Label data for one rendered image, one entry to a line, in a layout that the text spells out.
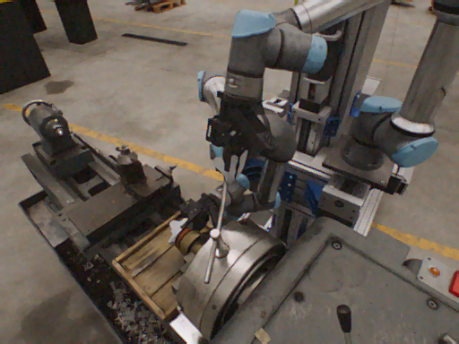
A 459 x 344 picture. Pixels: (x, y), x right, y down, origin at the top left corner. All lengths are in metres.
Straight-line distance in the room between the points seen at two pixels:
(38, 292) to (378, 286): 2.10
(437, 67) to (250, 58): 0.45
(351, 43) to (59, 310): 2.14
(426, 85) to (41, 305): 2.28
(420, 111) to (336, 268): 0.46
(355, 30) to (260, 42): 0.60
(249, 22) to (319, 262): 0.50
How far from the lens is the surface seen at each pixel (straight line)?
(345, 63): 1.16
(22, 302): 2.40
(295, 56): 0.60
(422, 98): 0.86
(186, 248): 0.86
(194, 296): 0.71
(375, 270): 0.70
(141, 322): 1.36
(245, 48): 0.56
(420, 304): 0.71
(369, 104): 0.99
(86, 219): 1.22
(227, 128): 0.60
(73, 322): 2.16
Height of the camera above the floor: 1.81
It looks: 43 degrees down
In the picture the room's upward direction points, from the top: straight up
